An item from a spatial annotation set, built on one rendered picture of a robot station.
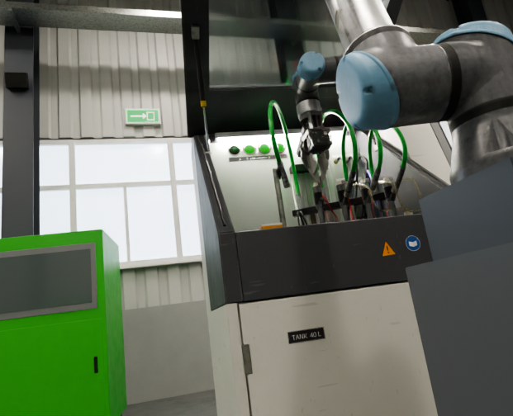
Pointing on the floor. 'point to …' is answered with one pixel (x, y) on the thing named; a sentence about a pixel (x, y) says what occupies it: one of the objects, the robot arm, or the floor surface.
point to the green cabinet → (50, 326)
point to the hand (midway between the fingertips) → (319, 179)
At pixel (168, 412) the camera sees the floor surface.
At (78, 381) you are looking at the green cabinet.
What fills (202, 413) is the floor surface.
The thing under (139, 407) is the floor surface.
